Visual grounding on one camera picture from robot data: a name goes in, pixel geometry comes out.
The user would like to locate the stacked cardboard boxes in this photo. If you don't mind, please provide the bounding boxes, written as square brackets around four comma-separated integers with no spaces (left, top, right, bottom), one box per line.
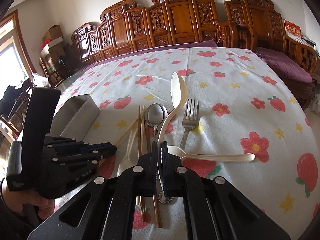
[40,25,66,63]

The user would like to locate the red card stand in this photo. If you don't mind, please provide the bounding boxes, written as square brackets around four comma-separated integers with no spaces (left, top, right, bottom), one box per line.
[284,19,302,40]

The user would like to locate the carved wooden armchair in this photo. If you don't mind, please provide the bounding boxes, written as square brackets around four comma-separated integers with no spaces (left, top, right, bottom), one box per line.
[224,0,319,109]

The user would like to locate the purple sofa cushion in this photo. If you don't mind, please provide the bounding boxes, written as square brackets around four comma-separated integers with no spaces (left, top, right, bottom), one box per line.
[82,40,217,72]

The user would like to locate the white plastic soup spoon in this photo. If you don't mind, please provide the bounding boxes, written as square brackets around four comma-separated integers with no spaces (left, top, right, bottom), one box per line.
[158,72,188,148]

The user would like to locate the brown chopstick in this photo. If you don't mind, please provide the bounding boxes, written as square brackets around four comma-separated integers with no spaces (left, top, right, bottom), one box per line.
[137,106,147,223]
[145,119,163,229]

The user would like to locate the person's left hand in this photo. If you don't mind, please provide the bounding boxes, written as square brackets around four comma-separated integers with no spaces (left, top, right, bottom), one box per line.
[1,178,55,220]

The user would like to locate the metal fork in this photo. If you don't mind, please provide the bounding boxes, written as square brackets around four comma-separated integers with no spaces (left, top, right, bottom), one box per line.
[180,99,199,150]

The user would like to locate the long carved wooden sofa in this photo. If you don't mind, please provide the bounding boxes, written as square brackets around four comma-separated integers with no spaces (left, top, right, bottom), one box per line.
[72,0,238,64]

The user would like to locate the metal spoon with face handle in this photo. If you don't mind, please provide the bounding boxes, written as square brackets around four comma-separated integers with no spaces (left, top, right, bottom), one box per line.
[145,103,172,204]

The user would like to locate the metal rectangular tray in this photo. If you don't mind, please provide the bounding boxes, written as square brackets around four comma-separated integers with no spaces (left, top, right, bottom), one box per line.
[48,94,100,141]

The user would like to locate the floral strawberry tablecloth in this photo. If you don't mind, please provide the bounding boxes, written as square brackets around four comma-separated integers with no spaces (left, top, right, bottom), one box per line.
[58,47,319,239]

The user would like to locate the purple armchair cushion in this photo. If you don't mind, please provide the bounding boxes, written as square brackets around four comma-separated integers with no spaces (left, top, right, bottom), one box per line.
[255,47,312,83]

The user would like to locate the cream plastic spoon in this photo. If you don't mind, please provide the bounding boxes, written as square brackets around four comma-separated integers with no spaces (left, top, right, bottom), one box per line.
[117,120,144,176]

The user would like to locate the clear plastic bag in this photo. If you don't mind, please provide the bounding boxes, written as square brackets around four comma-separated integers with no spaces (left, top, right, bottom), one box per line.
[32,73,52,88]

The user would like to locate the light wooden chopstick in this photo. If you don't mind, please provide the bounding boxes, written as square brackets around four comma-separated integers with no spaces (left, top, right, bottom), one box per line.
[114,119,137,145]

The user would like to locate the dark wooden dining chair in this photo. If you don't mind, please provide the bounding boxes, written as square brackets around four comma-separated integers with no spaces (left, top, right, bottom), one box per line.
[1,78,34,139]

